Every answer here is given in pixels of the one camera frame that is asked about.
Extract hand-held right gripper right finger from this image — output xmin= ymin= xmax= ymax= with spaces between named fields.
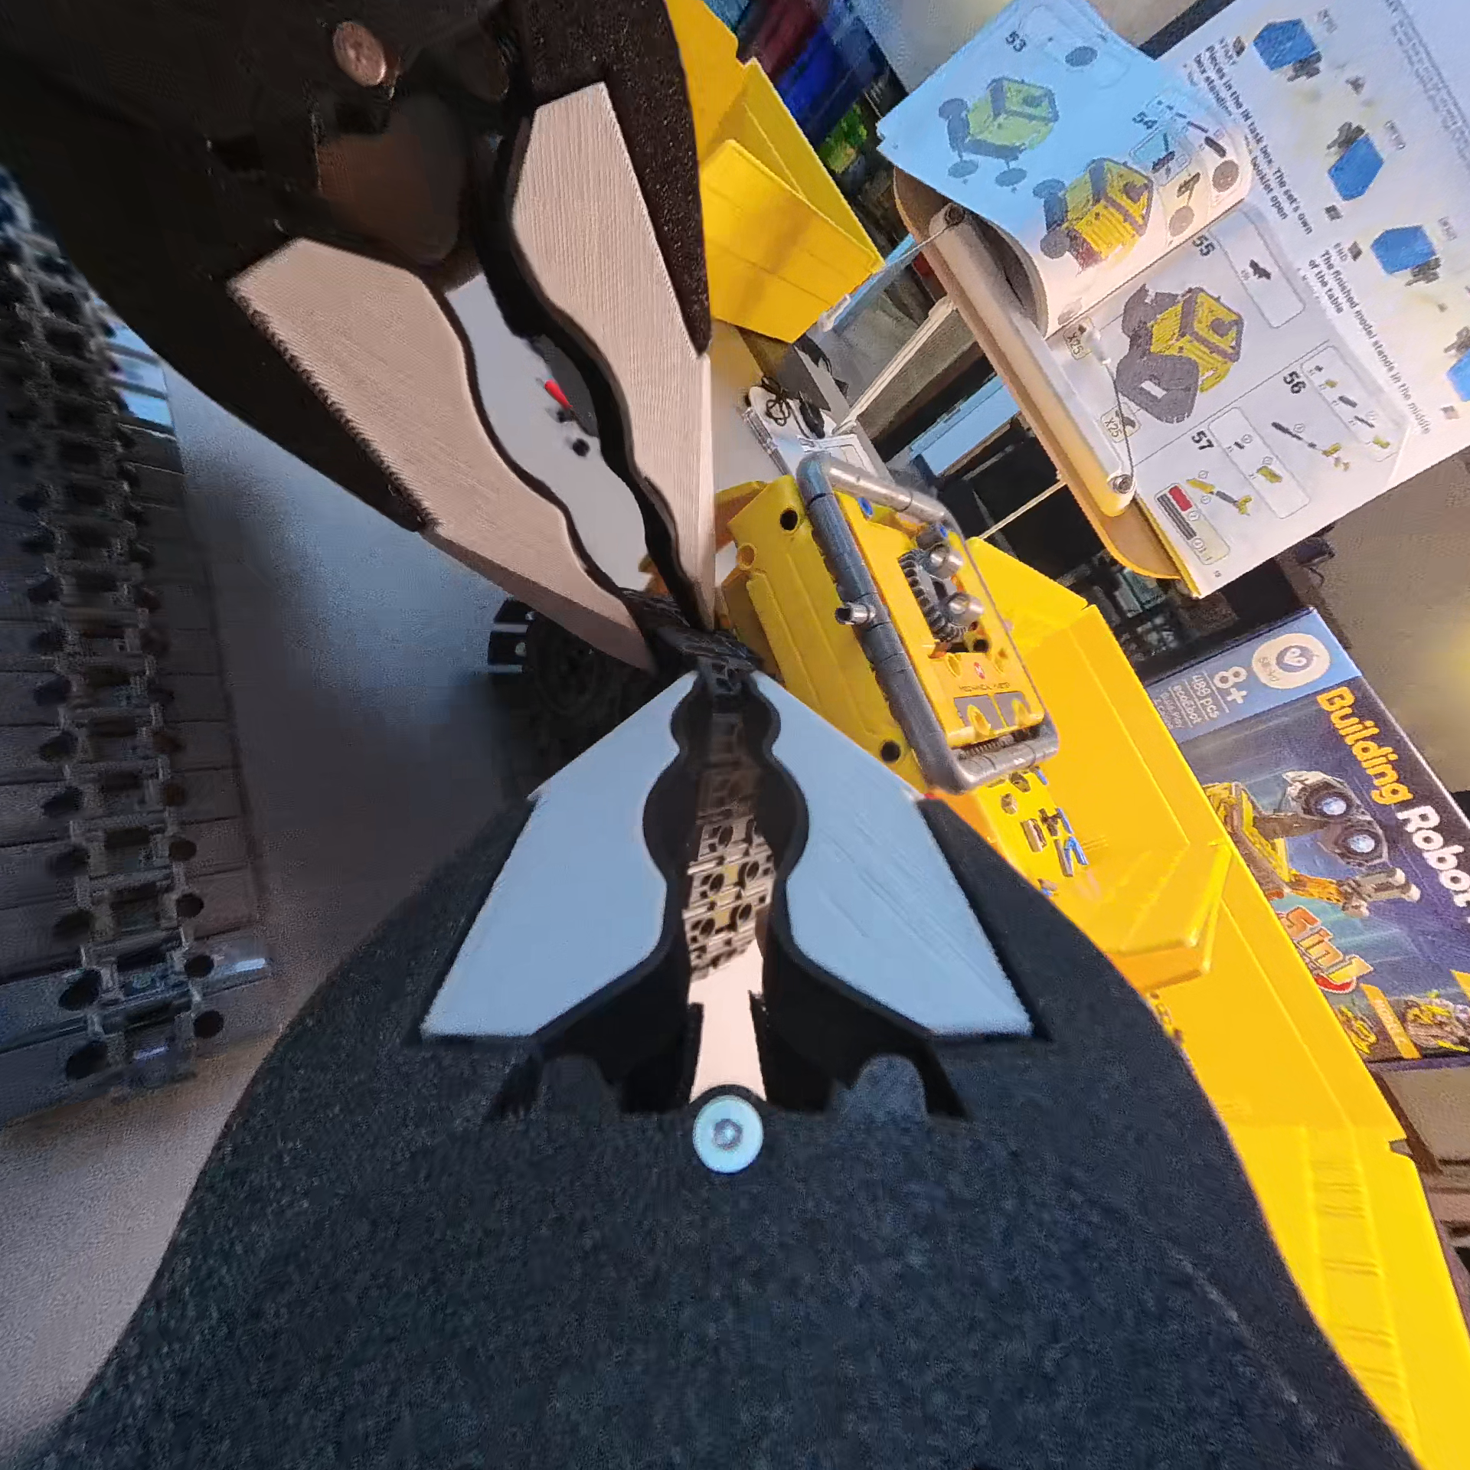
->
xmin=749 ymin=673 xmax=1038 ymax=1042

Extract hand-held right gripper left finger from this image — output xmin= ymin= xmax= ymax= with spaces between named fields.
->
xmin=418 ymin=673 xmax=702 ymax=1045

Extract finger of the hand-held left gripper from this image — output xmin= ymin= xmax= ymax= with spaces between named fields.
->
xmin=229 ymin=242 xmax=662 ymax=678
xmin=506 ymin=81 xmax=721 ymax=627

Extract pile of small building pieces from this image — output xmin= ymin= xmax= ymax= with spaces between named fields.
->
xmin=534 ymin=373 xmax=599 ymax=461

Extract yellow toy robot vehicle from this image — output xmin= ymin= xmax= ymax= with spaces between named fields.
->
xmin=488 ymin=454 xmax=1064 ymax=802

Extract grey desk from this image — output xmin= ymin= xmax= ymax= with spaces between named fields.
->
xmin=0 ymin=275 xmax=765 ymax=1427

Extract cluster of blue grey pieces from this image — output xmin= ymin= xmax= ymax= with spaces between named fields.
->
xmin=1008 ymin=767 xmax=1090 ymax=900

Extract background coloured bins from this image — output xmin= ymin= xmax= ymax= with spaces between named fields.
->
xmin=712 ymin=0 xmax=891 ymax=174

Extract toy robot kit box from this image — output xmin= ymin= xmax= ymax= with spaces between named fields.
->
xmin=1148 ymin=606 xmax=1470 ymax=1065

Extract open instruction booklet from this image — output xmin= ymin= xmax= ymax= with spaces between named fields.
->
xmin=879 ymin=0 xmax=1470 ymax=599

